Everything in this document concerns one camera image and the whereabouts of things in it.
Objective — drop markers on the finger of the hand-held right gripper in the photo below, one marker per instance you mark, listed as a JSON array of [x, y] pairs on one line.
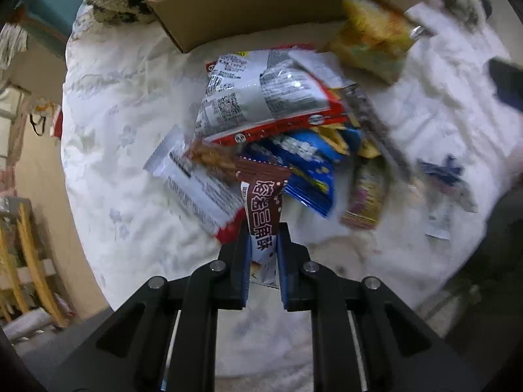
[[508, 85]]

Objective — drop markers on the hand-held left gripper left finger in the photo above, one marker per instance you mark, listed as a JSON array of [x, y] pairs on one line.
[[246, 281]]

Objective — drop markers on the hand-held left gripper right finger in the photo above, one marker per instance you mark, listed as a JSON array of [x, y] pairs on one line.
[[282, 286]]

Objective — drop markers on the brown snack packet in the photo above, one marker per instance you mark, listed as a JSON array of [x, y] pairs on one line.
[[261, 200]]

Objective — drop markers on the white nut bar packet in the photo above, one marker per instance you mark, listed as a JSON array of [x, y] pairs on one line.
[[196, 196]]

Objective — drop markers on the blue snack packet yellow seal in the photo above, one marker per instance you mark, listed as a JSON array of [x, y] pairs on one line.
[[308, 171]]

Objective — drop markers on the yellow snack bag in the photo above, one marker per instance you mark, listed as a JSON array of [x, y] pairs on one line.
[[372, 36]]

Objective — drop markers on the cardboard box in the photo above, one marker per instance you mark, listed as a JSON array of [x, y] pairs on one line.
[[245, 12]]

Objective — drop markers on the grey striped long packet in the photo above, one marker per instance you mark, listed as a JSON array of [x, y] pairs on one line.
[[376, 130]]

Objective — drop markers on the dark cloth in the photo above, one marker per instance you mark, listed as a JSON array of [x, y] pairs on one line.
[[502, 245]]

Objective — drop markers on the large white red-edged snack bag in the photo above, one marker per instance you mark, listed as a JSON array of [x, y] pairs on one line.
[[286, 90]]

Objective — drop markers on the wooden rack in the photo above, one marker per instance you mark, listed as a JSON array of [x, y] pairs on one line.
[[24, 261]]

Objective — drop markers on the teal storage box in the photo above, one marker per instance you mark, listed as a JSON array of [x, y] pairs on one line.
[[53, 0]]

